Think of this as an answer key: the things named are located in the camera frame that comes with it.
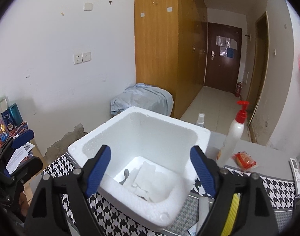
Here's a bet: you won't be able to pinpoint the dark brown entrance door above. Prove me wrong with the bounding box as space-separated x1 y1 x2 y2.
205 23 242 93

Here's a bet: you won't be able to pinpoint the white foam sheets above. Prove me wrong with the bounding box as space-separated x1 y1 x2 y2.
123 161 174 203

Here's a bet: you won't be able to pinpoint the bottles on side shelf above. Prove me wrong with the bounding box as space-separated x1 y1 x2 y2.
0 99 28 148

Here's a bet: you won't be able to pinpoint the white remote control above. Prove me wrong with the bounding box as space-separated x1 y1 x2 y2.
290 158 300 195

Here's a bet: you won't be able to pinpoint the side door frame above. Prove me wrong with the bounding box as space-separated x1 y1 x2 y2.
247 12 269 127

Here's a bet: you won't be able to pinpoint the red fire extinguisher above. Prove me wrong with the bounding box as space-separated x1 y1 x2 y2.
234 82 242 98

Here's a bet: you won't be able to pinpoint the white wall switch plate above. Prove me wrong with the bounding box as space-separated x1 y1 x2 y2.
83 3 93 11

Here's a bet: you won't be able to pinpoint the blue spray bottle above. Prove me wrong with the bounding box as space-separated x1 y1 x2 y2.
196 113 205 127

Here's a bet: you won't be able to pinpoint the wooden wardrobe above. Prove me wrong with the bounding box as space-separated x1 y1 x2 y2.
134 0 208 119

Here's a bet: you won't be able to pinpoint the white lotion pump bottle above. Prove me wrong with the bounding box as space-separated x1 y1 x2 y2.
216 101 249 168

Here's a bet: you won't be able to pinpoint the houndstooth tablecloth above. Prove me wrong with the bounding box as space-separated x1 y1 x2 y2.
43 155 296 235

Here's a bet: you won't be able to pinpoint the red snack packet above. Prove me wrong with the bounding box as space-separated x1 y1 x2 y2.
232 151 257 171

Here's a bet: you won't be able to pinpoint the wall socket and switch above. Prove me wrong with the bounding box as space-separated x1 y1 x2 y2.
73 52 92 65

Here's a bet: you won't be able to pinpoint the metal spoon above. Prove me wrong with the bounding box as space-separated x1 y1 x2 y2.
120 169 130 185

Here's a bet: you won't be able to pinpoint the white styrofoam box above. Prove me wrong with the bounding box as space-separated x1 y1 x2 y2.
68 107 211 231

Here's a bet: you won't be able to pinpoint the white foam tube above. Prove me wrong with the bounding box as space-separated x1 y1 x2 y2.
196 197 209 235

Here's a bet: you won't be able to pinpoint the light blue crumpled cloth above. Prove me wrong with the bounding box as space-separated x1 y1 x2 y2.
110 83 174 116

